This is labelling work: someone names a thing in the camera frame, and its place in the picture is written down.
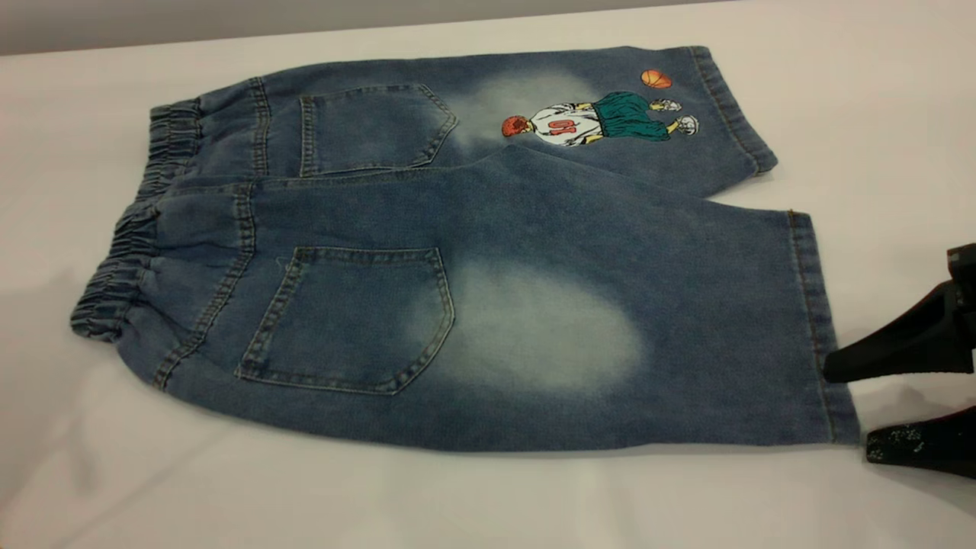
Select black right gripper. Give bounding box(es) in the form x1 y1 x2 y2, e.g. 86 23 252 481
823 244 976 480

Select blue denim shorts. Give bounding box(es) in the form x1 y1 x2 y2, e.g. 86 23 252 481
70 46 862 453

